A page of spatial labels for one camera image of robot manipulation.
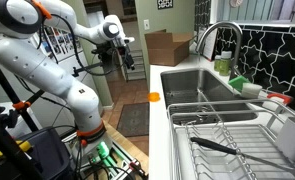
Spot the white cutlery holder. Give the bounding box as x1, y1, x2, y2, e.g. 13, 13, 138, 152
275, 116, 295, 168

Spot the stainless steel sink basin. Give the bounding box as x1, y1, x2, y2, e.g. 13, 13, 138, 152
160, 68, 259, 126

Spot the black handled metal utensil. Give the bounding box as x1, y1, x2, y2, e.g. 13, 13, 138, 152
190, 136, 295, 178

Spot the kitchen window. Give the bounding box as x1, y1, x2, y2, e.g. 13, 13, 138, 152
210, 0, 295, 26

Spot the yellow handled tool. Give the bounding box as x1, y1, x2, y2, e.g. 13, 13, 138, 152
0, 140, 33, 158

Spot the white refrigerator with photos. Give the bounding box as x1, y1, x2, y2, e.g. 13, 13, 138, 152
33, 24, 104, 128

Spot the black and white wall picture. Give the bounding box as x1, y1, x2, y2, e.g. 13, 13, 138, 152
156, 0, 174, 10

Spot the brushed steel gooseneck faucet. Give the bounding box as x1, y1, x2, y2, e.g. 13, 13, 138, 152
195, 21, 244, 81

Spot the black storage bin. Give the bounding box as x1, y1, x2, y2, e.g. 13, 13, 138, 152
20, 128, 75, 180

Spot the red and white dish brush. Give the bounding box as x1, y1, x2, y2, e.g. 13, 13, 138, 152
258, 92, 293, 113

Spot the small orange bowl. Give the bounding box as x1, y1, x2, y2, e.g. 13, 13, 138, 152
147, 91, 161, 103

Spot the orange tripod clamp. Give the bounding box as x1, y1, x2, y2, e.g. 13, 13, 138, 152
11, 100, 32, 111

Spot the dark floor mat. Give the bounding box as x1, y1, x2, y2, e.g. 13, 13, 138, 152
116, 102, 150, 138

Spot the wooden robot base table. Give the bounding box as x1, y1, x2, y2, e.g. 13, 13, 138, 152
101, 119, 150, 180

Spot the white paper pad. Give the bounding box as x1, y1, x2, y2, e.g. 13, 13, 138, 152
197, 26, 218, 62

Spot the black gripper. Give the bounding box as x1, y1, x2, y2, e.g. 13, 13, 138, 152
120, 44, 135, 68

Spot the metal wire dish rack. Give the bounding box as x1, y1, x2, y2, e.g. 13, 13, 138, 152
166, 98, 295, 180

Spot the black tripod stand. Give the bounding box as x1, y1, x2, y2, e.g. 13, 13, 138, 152
0, 49, 71, 180

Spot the green sponge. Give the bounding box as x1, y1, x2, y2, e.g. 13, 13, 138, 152
228, 75, 251, 93

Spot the green clamp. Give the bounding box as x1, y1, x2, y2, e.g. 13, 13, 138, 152
96, 141, 128, 174

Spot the metal step rack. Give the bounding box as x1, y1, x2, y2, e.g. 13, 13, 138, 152
123, 49, 146, 82

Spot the brown cardboard box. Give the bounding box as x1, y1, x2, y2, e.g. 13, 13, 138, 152
144, 29, 195, 67

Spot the tall green soap bottle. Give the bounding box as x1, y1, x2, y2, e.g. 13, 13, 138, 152
219, 50, 233, 77

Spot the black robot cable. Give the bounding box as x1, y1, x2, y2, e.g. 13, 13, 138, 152
36, 13, 128, 78

